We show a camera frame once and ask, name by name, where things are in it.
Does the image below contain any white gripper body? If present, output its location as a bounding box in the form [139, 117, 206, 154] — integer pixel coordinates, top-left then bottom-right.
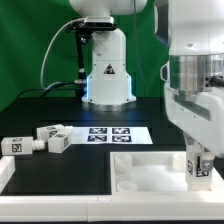
[164, 84, 224, 154]

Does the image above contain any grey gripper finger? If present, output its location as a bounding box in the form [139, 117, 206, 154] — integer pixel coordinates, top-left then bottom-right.
[199, 152, 215, 172]
[183, 133, 202, 153]

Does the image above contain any white square table top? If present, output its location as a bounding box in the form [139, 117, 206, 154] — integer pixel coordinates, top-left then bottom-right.
[109, 151, 222, 196]

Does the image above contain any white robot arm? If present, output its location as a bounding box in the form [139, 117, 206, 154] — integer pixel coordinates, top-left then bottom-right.
[69, 0, 224, 157]

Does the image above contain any white paper marker sheet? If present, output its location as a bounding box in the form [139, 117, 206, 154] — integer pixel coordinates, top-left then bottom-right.
[71, 127, 153, 144]

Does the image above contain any white U-shaped fence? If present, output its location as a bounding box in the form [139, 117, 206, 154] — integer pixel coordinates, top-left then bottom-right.
[0, 156, 224, 222]

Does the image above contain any green backdrop curtain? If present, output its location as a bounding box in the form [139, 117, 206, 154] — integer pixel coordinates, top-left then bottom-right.
[0, 0, 168, 111]

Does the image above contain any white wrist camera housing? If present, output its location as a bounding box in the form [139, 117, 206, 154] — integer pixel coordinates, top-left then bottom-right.
[160, 63, 170, 82]

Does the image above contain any grey camera on stand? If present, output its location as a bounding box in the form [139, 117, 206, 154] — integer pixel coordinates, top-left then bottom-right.
[84, 16, 114, 30]

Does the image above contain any black camera stand pole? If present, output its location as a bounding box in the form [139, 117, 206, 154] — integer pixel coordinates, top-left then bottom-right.
[66, 21, 92, 98]

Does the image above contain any black cable on table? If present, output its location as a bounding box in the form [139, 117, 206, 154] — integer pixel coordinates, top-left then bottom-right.
[15, 79, 87, 100]

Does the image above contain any grey camera cable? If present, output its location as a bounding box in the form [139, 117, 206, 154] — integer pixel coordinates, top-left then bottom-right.
[39, 17, 85, 91]

